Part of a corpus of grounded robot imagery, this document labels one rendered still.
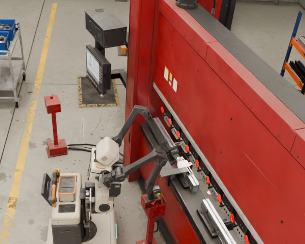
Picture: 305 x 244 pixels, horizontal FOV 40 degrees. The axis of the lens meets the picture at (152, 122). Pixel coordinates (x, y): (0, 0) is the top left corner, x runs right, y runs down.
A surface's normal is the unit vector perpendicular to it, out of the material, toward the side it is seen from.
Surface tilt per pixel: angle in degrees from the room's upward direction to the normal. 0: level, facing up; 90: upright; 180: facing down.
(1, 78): 1
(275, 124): 90
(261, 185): 90
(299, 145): 90
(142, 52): 90
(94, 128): 0
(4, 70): 0
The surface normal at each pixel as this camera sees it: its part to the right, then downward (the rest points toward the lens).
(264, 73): 0.07, -0.80
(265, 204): -0.94, 0.15
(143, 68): 0.35, 0.58
